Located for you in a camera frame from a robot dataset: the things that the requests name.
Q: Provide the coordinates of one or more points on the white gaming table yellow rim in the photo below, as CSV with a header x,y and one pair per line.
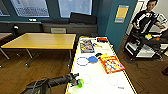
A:
x,y
100,75

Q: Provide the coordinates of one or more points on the red orange flat item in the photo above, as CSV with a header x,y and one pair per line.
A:
x,y
102,39

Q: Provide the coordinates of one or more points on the blue round disc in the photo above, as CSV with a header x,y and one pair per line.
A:
x,y
92,59

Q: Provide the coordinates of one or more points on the large wooden table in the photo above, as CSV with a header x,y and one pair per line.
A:
x,y
40,40

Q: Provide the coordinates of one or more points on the person in black clothes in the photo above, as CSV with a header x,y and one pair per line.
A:
x,y
145,20

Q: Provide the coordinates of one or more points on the black flat screen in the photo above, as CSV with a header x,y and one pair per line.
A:
x,y
83,18

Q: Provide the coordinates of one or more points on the blue board game box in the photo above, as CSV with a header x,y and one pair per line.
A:
x,y
86,46

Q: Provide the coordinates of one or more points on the glass window pane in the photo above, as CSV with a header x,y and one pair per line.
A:
x,y
30,7
75,7
4,7

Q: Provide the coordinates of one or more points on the grey chair back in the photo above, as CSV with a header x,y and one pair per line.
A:
x,y
58,30

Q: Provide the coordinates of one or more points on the black wheeled cart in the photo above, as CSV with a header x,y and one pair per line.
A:
x,y
140,50

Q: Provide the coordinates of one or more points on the small wooden table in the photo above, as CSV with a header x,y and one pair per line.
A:
x,y
2,35

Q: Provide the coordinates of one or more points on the dark long bench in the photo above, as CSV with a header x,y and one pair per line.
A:
x,y
80,28

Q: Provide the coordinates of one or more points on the black cart monitor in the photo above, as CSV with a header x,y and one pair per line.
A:
x,y
164,34

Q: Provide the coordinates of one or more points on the small yellow item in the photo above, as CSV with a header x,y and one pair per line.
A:
x,y
96,44

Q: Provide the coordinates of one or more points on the yellow wall poster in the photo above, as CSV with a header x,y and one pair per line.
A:
x,y
121,13

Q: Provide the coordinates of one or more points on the white plate with blue rim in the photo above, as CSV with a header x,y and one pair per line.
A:
x,y
77,61

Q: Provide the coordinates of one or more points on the small white item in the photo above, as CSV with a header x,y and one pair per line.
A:
x,y
32,19

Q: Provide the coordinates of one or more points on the black round object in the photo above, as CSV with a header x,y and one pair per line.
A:
x,y
15,30

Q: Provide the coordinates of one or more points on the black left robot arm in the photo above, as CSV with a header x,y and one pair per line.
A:
x,y
46,83

